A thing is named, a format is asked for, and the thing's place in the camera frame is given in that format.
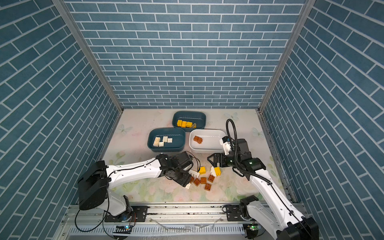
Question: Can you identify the white curved lego brick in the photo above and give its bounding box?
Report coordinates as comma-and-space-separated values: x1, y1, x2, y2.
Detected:
210, 167, 217, 177

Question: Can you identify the long white lego brick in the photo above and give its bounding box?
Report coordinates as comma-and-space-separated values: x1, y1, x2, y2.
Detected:
189, 170, 200, 178

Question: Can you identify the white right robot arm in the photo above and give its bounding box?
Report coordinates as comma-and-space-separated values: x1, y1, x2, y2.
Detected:
210, 136, 320, 240

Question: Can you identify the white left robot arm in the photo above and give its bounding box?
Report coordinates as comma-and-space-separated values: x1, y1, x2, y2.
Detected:
78, 152, 194, 217

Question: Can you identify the white plastic bin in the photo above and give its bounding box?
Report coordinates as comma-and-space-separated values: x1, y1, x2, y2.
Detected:
189, 129, 226, 154

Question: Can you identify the near teal plastic bin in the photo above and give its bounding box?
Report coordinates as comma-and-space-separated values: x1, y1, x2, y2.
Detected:
147, 128, 186, 153

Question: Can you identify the teal plastic bin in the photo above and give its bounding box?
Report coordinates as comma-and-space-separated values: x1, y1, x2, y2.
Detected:
172, 111, 207, 132
147, 128, 186, 153

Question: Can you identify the far teal plastic bin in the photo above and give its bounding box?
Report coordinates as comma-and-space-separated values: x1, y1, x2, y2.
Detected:
172, 111, 207, 132

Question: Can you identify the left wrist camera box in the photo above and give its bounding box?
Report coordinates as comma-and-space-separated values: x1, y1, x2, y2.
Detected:
173, 151, 194, 171

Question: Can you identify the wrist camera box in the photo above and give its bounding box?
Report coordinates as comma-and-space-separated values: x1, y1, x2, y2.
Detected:
173, 151, 194, 171
220, 136, 232, 156

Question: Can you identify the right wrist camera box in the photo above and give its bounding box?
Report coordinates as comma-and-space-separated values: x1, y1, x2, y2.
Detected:
220, 136, 232, 156

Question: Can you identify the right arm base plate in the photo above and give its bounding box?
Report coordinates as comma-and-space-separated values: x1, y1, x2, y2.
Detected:
222, 205, 245, 222

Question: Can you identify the aluminium front rail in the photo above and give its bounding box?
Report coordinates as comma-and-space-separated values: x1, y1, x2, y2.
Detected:
53, 201, 301, 240

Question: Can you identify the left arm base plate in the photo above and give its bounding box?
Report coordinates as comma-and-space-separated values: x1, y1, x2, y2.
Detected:
105, 206, 149, 223

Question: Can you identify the aluminium corner post right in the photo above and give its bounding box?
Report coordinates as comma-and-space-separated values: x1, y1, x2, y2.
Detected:
259, 0, 316, 114

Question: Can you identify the aluminium corner post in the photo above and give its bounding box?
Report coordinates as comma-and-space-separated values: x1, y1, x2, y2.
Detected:
52, 0, 124, 114
259, 0, 316, 114

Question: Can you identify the aluminium corner post left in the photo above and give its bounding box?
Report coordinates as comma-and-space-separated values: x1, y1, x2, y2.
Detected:
52, 0, 124, 114

